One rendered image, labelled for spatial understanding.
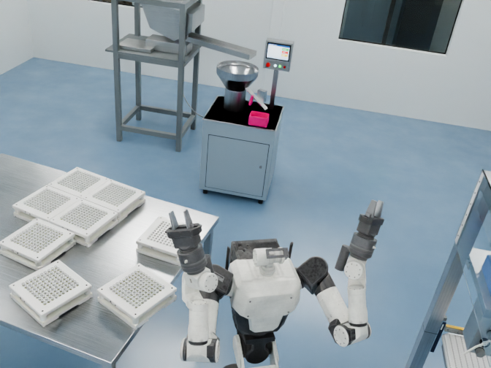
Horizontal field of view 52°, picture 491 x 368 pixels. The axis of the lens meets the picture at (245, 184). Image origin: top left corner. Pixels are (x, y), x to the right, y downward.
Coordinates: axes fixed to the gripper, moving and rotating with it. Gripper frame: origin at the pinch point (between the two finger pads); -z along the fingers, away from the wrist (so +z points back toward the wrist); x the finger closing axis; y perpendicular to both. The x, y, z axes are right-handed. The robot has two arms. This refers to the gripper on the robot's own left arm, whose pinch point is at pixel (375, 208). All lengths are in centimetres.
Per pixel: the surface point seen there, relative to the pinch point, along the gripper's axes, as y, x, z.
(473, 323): -36, -38, 33
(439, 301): -15, -61, 37
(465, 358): -33, -64, 56
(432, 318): -14, -65, 47
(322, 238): 129, -196, 71
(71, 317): 88, 53, 84
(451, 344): -25, -66, 54
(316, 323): 72, -125, 108
